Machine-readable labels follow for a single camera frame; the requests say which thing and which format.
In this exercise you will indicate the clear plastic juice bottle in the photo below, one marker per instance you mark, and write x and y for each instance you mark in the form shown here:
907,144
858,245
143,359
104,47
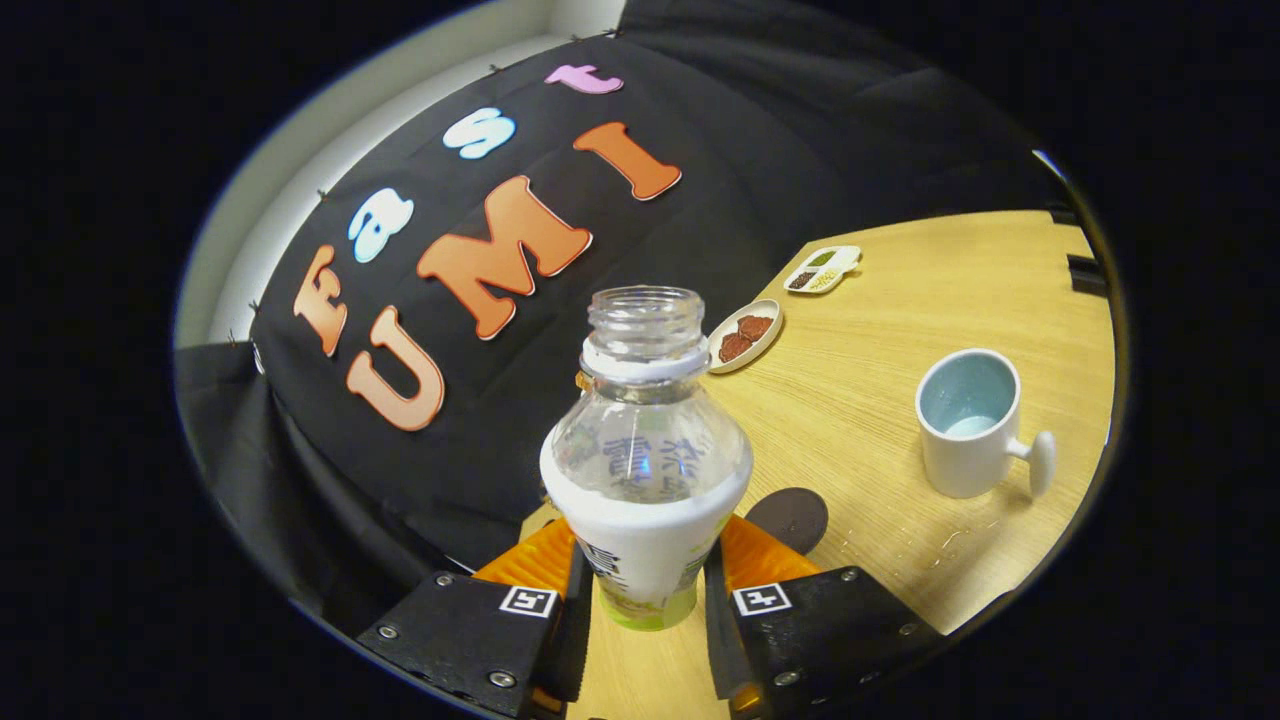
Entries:
645,520

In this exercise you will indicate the black backdrop cloth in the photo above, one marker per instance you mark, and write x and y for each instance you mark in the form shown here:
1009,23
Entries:
700,100

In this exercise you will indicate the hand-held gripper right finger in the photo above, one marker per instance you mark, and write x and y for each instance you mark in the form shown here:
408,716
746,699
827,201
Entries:
830,630

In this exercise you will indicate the dark round coaster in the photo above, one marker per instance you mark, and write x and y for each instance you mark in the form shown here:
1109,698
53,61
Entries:
790,518

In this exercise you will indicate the white cup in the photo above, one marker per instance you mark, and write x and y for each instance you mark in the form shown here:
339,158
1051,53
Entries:
965,465

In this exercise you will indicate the wooden table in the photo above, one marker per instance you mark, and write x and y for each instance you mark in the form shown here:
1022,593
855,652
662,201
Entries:
880,330

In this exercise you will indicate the black block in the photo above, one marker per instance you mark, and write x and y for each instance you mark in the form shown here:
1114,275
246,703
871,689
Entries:
1088,275

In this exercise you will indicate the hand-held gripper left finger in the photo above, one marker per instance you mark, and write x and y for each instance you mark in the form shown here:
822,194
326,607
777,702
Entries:
460,630

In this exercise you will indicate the white plate with meat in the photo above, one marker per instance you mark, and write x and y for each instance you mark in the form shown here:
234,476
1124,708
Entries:
745,335

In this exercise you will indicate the white divided snack tray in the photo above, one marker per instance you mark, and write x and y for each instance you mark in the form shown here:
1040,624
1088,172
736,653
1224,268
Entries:
822,270

